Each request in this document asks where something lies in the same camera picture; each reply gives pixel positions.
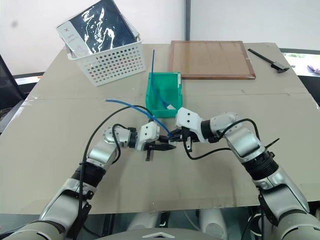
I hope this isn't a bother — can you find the white perforated plastic basket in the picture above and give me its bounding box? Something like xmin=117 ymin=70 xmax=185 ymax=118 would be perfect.
xmin=66 ymin=37 xmax=147 ymax=88

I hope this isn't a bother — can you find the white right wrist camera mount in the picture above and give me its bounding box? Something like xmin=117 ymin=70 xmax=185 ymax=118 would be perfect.
xmin=175 ymin=107 xmax=210 ymax=145

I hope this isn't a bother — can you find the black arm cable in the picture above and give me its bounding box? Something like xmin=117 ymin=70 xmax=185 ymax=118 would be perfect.
xmin=78 ymin=104 xmax=152 ymax=227
xmin=183 ymin=118 xmax=259 ymax=161

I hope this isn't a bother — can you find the green plastic bin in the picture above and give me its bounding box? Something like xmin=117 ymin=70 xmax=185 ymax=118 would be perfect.
xmin=144 ymin=71 xmax=185 ymax=119

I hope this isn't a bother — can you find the blue cable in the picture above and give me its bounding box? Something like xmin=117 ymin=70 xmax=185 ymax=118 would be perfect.
xmin=149 ymin=49 xmax=169 ymax=109
xmin=105 ymin=98 xmax=174 ymax=137

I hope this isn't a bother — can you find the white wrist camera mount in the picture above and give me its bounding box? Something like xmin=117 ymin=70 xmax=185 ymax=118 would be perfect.
xmin=175 ymin=107 xmax=210 ymax=145
xmin=134 ymin=122 xmax=161 ymax=152

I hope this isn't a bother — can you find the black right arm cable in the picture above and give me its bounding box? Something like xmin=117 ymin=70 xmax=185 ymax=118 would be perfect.
xmin=183 ymin=118 xmax=259 ymax=161

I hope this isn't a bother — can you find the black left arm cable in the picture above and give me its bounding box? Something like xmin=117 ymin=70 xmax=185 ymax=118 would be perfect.
xmin=78 ymin=104 xmax=152 ymax=227

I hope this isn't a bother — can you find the white rounded robot leg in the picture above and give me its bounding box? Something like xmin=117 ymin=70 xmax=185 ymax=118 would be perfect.
xmin=199 ymin=209 xmax=229 ymax=240
xmin=126 ymin=211 xmax=161 ymax=234

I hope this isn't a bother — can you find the beige cardboard table cover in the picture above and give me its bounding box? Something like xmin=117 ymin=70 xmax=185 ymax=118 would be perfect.
xmin=0 ymin=41 xmax=320 ymax=216

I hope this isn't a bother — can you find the dark vertical post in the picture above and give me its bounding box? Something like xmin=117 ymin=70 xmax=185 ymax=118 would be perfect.
xmin=184 ymin=0 xmax=192 ymax=41

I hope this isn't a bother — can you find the black mesh chair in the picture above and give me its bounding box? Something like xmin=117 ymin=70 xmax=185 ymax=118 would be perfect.
xmin=0 ymin=53 xmax=26 ymax=111

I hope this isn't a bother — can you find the wooden framed board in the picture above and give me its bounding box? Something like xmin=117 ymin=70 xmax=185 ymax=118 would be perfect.
xmin=167 ymin=40 xmax=257 ymax=81

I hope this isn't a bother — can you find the purple cloth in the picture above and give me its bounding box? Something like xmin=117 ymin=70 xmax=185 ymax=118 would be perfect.
xmin=306 ymin=63 xmax=320 ymax=75

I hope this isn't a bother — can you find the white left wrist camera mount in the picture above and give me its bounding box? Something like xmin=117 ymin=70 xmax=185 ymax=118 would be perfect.
xmin=134 ymin=122 xmax=161 ymax=152

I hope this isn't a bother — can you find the grey robot torso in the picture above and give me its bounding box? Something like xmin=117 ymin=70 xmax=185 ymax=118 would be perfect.
xmin=93 ymin=226 xmax=227 ymax=240

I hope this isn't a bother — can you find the dark shiny wrapped book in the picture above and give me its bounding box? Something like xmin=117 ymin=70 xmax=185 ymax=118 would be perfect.
xmin=55 ymin=0 xmax=141 ymax=58

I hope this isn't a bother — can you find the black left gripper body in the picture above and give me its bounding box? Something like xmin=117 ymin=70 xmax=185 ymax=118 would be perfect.
xmin=144 ymin=136 xmax=164 ymax=162

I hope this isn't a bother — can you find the black caliper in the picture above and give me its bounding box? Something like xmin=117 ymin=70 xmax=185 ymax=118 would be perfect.
xmin=247 ymin=48 xmax=291 ymax=74

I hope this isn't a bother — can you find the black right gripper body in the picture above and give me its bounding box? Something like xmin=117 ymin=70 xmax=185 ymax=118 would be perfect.
xmin=180 ymin=127 xmax=199 ymax=154

